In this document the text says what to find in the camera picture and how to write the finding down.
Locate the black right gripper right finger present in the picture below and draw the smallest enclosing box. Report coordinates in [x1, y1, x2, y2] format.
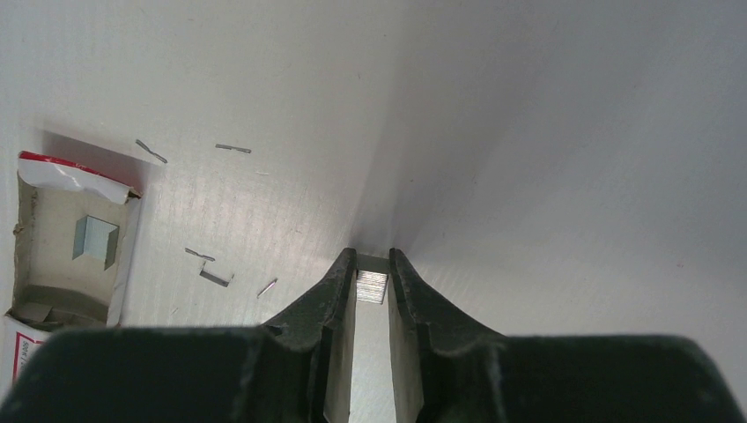
[388, 249, 744, 422]

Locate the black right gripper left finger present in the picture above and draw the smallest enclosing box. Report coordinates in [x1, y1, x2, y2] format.
[1, 248, 357, 422]

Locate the silver staple strip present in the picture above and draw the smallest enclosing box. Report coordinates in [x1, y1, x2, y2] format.
[356, 254, 389, 305]

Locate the red white staples box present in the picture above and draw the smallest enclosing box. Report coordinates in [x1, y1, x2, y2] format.
[1, 151, 143, 390]

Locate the small loose staple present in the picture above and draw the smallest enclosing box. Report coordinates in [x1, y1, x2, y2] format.
[256, 278, 277, 298]

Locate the bent loose staple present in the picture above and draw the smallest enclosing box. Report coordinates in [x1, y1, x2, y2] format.
[198, 261, 235, 287]

